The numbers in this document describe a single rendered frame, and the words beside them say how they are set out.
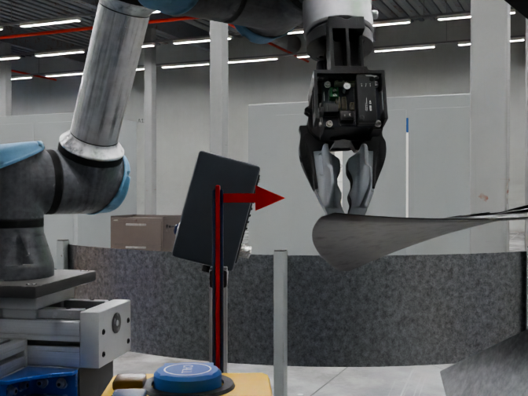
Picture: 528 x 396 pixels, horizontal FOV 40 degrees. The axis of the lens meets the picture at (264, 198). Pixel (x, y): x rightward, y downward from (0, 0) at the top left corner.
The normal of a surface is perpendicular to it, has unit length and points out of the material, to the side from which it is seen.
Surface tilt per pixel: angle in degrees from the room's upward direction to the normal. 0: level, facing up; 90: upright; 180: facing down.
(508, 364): 55
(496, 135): 90
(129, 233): 90
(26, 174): 86
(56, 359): 90
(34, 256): 72
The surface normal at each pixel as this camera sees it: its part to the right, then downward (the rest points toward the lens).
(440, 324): 0.22, 0.01
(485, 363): -0.65, -0.56
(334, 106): 0.04, -0.29
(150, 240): -0.35, 0.01
